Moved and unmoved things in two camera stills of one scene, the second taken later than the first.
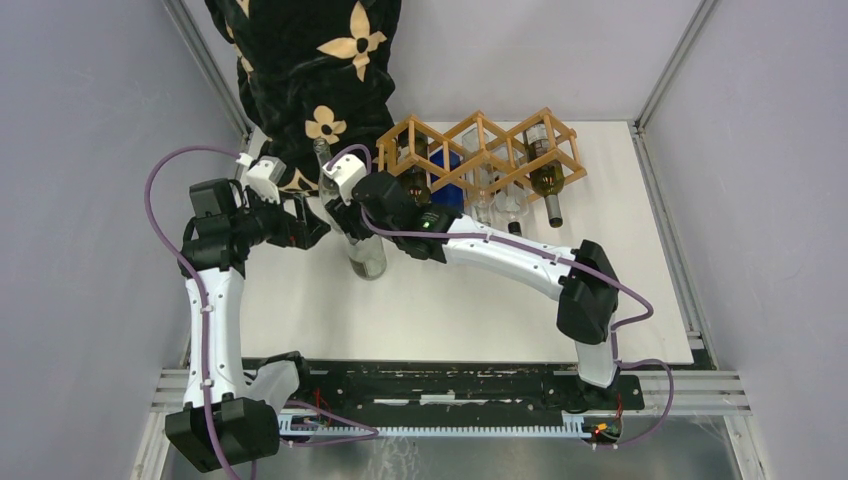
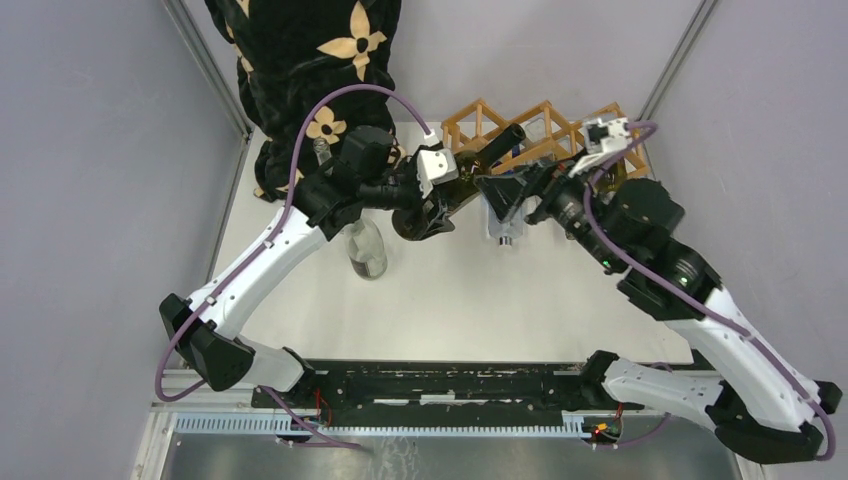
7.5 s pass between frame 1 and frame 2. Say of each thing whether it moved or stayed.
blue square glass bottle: moved
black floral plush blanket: stayed
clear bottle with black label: stayed
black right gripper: moved
